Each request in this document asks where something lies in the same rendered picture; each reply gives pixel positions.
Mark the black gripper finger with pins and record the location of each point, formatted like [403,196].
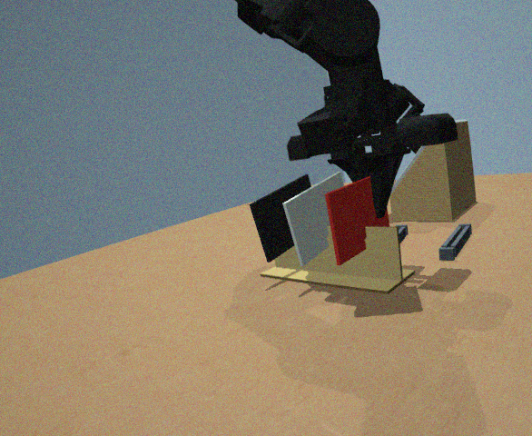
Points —
[354,166]
[383,170]

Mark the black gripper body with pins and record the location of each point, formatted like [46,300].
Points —
[410,132]

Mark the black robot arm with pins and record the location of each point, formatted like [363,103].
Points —
[341,36]

